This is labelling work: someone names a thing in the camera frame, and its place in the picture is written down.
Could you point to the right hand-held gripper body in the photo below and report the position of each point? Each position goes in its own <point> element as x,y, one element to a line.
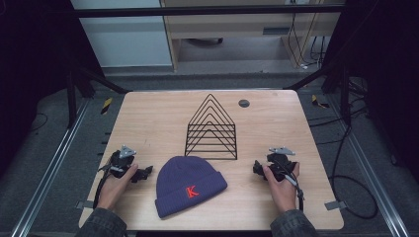
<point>280,164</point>

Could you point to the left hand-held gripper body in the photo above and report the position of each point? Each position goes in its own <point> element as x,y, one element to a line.
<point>122,161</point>

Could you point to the purple knit beanie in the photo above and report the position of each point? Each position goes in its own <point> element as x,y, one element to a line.
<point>184,181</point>

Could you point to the person's left hand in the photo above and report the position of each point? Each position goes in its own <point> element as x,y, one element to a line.
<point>113,191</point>

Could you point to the person's right hand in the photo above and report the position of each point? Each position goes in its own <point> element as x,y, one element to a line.
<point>283,194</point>

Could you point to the yellow black tape strip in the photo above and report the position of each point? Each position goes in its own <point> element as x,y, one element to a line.
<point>106,106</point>
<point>318,102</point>

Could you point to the grey round table grommet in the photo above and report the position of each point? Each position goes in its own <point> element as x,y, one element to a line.
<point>243,103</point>

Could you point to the white cabinet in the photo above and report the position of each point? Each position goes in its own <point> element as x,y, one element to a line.
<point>125,39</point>

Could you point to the light wooden desk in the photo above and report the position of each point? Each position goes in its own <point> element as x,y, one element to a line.
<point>230,26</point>

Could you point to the grey metal table bracket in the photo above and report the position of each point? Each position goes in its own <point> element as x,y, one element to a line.
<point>84,204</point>
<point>335,205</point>

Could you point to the aluminium floor rail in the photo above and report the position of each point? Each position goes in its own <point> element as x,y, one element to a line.
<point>372,168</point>
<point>49,171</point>

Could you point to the black frame strut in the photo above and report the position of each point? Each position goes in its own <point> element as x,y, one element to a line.
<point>316,77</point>
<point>99,79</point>

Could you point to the black horizontal frame bar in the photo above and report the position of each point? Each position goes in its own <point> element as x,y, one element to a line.
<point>197,11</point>

